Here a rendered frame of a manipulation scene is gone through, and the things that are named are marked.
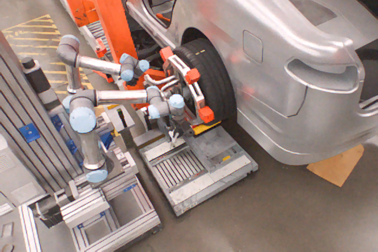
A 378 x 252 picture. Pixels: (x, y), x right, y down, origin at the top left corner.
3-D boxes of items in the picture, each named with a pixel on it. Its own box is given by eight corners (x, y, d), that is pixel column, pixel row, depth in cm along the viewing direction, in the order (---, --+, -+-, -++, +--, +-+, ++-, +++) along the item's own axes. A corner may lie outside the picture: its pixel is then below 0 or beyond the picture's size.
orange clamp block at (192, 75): (198, 81, 221) (201, 76, 212) (188, 85, 219) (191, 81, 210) (193, 72, 222) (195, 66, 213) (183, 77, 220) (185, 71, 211)
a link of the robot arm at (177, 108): (166, 95, 170) (181, 91, 171) (168, 107, 179) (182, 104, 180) (169, 106, 166) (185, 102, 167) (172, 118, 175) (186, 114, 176)
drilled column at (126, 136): (135, 144, 329) (124, 115, 300) (126, 148, 326) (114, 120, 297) (132, 138, 336) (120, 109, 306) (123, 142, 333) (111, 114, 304)
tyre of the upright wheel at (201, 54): (251, 103, 219) (206, 20, 225) (222, 118, 213) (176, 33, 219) (222, 121, 282) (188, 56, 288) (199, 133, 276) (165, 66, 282)
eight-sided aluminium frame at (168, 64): (209, 134, 248) (202, 79, 210) (202, 138, 246) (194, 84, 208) (176, 97, 284) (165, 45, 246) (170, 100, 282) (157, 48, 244)
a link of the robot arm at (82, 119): (106, 163, 197) (91, 94, 161) (109, 183, 187) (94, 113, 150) (86, 167, 195) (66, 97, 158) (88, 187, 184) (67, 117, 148)
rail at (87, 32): (155, 124, 322) (150, 108, 307) (146, 127, 319) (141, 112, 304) (86, 28, 486) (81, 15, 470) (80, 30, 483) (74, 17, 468)
